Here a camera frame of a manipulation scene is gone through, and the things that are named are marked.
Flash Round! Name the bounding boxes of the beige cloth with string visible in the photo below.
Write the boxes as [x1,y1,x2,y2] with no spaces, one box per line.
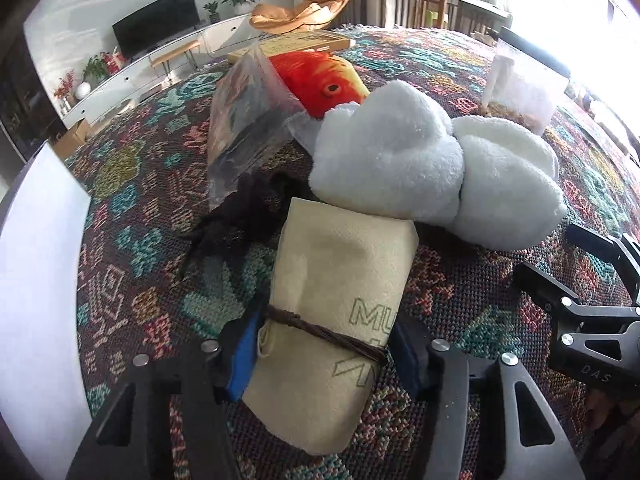
[241,197,420,457]

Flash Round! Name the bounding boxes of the dark display cabinet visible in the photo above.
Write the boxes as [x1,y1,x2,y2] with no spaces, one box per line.
[0,35,66,162]

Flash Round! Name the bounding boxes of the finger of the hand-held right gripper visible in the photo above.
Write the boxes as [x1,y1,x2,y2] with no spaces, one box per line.
[566,223,640,307]
[514,261,640,350]

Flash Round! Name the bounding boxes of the orange lounge chair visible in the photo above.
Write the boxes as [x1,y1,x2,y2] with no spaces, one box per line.
[248,0,359,31]

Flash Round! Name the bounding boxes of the clear jar with black lid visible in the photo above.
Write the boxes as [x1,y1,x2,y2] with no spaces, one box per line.
[481,26,572,137]

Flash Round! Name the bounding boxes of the clear plastic bag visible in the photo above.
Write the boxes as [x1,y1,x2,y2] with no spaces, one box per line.
[207,42,322,212]

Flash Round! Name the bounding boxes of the white fluffy towel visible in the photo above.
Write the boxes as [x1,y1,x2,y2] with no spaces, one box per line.
[451,115,569,251]
[309,79,464,224]

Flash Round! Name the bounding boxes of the wooden chair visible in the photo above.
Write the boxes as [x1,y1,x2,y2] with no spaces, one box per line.
[379,0,514,37]

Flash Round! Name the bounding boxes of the white television cabinet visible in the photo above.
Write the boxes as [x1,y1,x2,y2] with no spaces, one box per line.
[62,12,282,122]

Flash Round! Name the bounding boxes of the flat screen television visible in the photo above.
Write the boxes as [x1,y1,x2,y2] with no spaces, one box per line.
[111,0,197,59]

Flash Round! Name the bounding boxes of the colourful patterned woven tablecloth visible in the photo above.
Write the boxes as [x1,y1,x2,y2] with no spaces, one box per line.
[62,25,640,480]

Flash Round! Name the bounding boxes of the flat cardboard box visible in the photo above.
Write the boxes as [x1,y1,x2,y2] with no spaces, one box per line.
[227,29,356,64]

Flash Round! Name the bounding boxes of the orange fish plush toy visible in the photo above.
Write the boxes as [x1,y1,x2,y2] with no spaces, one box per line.
[269,50,372,120]

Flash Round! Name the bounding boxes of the red flower plant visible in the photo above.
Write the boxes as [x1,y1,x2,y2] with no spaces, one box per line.
[52,70,76,111]

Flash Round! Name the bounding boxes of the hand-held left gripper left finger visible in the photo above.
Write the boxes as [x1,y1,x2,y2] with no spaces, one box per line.
[67,309,264,480]

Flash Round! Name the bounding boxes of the black knitted cloth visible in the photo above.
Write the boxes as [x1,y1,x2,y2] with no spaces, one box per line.
[181,171,302,282]

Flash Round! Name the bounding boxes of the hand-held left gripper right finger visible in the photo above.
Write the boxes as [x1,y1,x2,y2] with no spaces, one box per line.
[389,316,587,480]

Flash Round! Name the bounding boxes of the bushy green potted plant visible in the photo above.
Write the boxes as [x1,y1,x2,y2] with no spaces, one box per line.
[82,53,109,81]

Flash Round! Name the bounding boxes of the wooden stool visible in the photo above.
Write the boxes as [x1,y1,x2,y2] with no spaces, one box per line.
[149,39,201,79]

